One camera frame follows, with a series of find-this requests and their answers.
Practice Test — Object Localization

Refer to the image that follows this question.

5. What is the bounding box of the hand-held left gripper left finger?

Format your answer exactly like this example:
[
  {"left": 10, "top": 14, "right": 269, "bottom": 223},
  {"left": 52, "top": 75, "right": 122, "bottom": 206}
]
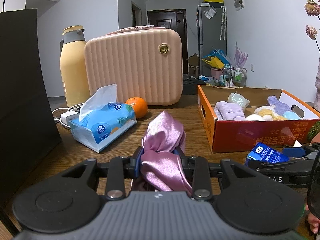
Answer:
[{"left": 61, "top": 147, "right": 144, "bottom": 200}]

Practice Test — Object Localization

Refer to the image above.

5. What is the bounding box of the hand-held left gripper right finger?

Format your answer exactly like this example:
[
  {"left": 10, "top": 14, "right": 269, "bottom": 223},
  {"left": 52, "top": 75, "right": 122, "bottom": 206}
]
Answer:
[{"left": 174, "top": 147, "right": 258, "bottom": 200}]

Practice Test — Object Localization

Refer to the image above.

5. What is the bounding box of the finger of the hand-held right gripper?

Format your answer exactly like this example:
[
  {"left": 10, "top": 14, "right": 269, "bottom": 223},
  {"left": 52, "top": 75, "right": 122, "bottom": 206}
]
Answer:
[
  {"left": 282, "top": 142, "right": 320, "bottom": 159},
  {"left": 247, "top": 159, "right": 313, "bottom": 173}
]

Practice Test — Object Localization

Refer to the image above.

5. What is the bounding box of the blue pocket tissue pack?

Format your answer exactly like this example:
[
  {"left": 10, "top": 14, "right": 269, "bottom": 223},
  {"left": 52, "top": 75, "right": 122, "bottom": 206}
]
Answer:
[{"left": 244, "top": 142, "right": 290, "bottom": 167}]

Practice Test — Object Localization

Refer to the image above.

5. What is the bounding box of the purple satin scrunchie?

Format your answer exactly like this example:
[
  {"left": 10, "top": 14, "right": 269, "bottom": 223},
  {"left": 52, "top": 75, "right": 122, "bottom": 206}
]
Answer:
[{"left": 131, "top": 111, "right": 193, "bottom": 197}]

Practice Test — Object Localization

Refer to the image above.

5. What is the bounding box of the light blue soft cloth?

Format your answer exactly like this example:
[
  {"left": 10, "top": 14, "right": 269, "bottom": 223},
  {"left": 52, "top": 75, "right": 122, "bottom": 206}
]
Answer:
[{"left": 282, "top": 111, "right": 301, "bottom": 120}]

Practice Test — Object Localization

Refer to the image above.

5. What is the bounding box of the yellow white plush toy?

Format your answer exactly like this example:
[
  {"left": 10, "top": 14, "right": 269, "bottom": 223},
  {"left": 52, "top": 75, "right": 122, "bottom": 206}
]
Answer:
[{"left": 254, "top": 106, "right": 288, "bottom": 121}]

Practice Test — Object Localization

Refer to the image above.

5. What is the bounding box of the purple knit pouch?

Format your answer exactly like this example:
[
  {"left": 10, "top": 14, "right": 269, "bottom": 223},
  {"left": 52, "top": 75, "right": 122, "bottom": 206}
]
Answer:
[{"left": 267, "top": 96, "right": 292, "bottom": 115}]

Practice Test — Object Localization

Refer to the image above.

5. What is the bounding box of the red cardboard box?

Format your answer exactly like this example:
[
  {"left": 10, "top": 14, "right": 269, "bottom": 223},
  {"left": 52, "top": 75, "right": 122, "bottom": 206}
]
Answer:
[{"left": 197, "top": 84, "right": 320, "bottom": 153}]

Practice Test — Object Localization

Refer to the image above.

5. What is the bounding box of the lilac fluffy headband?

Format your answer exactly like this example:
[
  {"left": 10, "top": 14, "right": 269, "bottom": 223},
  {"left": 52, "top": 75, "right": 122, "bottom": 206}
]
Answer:
[{"left": 214, "top": 101, "right": 246, "bottom": 121}]

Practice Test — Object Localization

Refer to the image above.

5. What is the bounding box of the person's right hand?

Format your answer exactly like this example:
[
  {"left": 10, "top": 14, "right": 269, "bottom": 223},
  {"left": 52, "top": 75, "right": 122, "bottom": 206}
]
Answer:
[{"left": 306, "top": 211, "right": 320, "bottom": 233}]

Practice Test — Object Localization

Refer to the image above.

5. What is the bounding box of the blue tissue box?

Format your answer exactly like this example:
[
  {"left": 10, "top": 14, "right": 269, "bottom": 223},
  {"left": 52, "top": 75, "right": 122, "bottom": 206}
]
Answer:
[{"left": 69, "top": 83, "right": 137, "bottom": 153}]

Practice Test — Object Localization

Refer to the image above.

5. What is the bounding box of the orange mandarin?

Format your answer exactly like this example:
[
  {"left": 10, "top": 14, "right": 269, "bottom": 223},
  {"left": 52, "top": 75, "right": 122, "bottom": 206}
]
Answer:
[{"left": 125, "top": 96, "right": 148, "bottom": 119}]

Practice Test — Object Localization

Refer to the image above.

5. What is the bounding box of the purple textured vase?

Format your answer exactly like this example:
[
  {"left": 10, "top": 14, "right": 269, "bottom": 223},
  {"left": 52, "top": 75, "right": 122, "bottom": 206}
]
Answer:
[{"left": 314, "top": 57, "right": 320, "bottom": 103}]

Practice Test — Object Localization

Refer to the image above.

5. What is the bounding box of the pink plastic bucket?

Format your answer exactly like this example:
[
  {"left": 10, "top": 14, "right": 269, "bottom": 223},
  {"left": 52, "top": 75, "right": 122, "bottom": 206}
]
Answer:
[{"left": 211, "top": 67, "right": 225, "bottom": 80}]

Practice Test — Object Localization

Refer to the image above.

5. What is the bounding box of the brown floor cardboard box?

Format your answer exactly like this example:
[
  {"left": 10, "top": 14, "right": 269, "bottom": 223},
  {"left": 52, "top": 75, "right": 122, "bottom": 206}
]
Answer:
[{"left": 187, "top": 53, "right": 200, "bottom": 75}]

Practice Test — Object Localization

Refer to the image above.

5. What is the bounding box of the pink ribbed suitcase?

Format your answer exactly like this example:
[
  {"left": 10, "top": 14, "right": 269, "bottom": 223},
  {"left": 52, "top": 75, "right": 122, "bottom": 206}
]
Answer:
[{"left": 84, "top": 26, "right": 183, "bottom": 107}]

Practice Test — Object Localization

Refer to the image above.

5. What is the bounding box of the trolley rack with bottles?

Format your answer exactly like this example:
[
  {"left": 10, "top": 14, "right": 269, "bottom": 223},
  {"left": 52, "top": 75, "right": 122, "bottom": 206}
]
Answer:
[{"left": 221, "top": 65, "right": 248, "bottom": 87}]

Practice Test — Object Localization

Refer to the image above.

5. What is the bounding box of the pile of blue yellow bags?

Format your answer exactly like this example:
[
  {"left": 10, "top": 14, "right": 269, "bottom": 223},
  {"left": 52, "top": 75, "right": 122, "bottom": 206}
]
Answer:
[{"left": 202, "top": 47, "right": 232, "bottom": 69}]

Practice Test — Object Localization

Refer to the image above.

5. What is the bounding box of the yellow thermos jug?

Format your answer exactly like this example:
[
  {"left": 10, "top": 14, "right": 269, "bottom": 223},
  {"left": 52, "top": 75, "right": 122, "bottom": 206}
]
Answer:
[{"left": 59, "top": 25, "right": 91, "bottom": 108}]

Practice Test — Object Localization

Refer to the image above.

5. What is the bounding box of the purple feather decoration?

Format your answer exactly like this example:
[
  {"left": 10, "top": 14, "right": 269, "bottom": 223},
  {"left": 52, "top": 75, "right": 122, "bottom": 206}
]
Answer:
[{"left": 233, "top": 42, "right": 248, "bottom": 68}]

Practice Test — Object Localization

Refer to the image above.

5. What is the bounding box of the grey refrigerator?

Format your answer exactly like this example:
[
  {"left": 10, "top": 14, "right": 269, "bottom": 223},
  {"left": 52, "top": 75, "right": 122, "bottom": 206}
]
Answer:
[{"left": 196, "top": 4, "right": 227, "bottom": 77}]

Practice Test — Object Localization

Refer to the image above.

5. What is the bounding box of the black paper bag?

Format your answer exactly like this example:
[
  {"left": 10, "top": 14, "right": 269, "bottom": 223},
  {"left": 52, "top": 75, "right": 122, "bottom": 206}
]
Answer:
[{"left": 0, "top": 0, "right": 62, "bottom": 233}]

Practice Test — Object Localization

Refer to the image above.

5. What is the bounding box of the dark wooden entrance door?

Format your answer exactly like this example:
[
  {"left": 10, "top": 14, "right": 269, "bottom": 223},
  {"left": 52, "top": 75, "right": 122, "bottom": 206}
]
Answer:
[{"left": 147, "top": 9, "right": 188, "bottom": 74}]

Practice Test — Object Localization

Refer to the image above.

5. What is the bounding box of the folded pale umbrella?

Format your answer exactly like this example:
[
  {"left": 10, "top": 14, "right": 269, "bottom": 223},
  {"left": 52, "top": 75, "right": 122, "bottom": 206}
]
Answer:
[{"left": 219, "top": 6, "right": 228, "bottom": 41}]

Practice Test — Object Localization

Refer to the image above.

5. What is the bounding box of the dark side door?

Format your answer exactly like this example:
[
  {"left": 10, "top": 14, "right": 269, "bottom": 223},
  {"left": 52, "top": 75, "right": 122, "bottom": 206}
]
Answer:
[{"left": 131, "top": 1, "right": 142, "bottom": 28}]

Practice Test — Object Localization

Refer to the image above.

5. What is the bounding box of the clear plastic document pouch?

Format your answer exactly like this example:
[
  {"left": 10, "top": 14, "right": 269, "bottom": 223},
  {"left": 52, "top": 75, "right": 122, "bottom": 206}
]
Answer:
[{"left": 203, "top": 7, "right": 218, "bottom": 19}]

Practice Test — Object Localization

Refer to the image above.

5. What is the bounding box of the dried pink roses bouquet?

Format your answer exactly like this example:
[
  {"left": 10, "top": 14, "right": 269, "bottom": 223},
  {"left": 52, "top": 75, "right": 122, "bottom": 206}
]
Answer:
[{"left": 304, "top": 0, "right": 320, "bottom": 53}]

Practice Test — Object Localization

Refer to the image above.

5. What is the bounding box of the white charger with cable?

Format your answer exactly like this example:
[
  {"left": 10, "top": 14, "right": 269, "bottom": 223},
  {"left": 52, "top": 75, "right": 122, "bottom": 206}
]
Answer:
[{"left": 51, "top": 104, "right": 84, "bottom": 128}]

